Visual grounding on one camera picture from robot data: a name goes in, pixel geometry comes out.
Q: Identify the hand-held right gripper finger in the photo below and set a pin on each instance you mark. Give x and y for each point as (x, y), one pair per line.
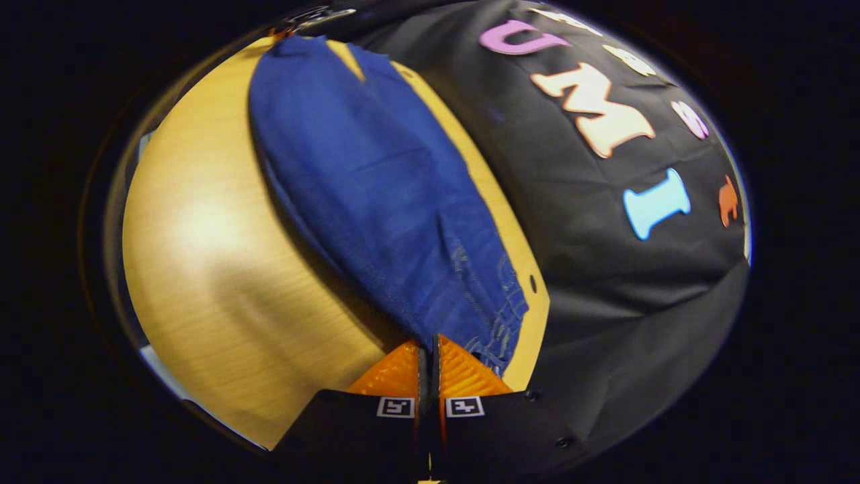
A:
(422, 380)
(436, 376)

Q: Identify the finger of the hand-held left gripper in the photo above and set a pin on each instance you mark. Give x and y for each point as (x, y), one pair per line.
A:
(279, 31)

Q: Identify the blue denim jeans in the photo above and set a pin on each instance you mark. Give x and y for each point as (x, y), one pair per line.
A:
(376, 188)

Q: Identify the black backdrop cloth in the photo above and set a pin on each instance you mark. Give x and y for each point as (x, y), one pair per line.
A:
(571, 235)

